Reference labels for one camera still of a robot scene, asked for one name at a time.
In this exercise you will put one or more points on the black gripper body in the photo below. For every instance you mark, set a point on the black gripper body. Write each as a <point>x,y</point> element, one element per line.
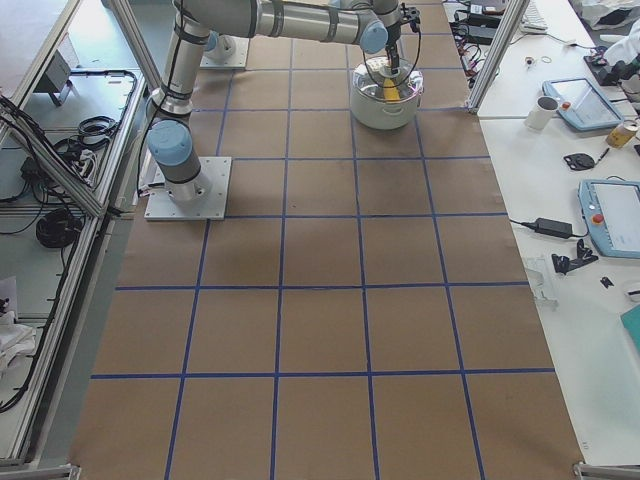
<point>393,50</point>

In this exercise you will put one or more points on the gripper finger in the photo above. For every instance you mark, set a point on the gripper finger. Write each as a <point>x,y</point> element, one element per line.
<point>392,58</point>

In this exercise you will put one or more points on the yellow corn cob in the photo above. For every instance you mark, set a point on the yellow corn cob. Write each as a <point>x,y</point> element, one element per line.
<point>390,90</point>

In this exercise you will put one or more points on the pale green cooking pot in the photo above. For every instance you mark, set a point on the pale green cooking pot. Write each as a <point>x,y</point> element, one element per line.
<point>367,103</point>

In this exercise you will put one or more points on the black power brick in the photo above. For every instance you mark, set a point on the black power brick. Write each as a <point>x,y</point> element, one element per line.
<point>480,34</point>

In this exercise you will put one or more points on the white mug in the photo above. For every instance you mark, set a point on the white mug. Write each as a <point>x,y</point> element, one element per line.
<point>543,110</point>

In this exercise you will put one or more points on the blue teach pendant far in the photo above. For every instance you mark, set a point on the blue teach pendant far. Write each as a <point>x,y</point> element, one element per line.
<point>589,108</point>

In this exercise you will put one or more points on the blue teach pendant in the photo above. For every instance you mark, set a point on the blue teach pendant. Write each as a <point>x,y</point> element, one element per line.
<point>611,212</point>
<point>589,108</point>

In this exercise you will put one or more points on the black power adapter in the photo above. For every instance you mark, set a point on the black power adapter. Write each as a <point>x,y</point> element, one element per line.
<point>553,228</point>

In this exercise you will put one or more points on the blue teach pendant near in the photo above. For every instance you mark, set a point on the blue teach pendant near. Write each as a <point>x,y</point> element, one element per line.
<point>611,212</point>

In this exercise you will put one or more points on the aluminium frame post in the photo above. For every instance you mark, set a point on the aluminium frame post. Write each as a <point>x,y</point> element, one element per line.
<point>509,24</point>

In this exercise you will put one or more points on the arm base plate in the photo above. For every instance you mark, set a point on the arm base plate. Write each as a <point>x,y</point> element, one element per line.
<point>203,198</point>
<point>225,52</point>

